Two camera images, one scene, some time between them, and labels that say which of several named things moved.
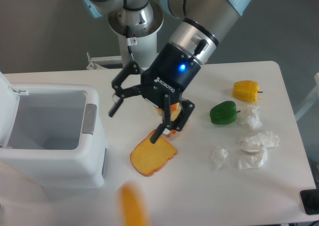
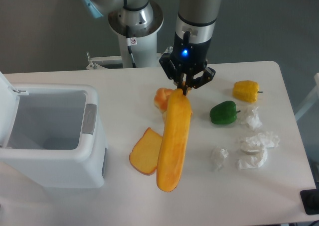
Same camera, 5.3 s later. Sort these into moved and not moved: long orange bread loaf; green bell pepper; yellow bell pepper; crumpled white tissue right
Moved: long orange bread loaf
Not moved: green bell pepper; crumpled white tissue right; yellow bell pepper
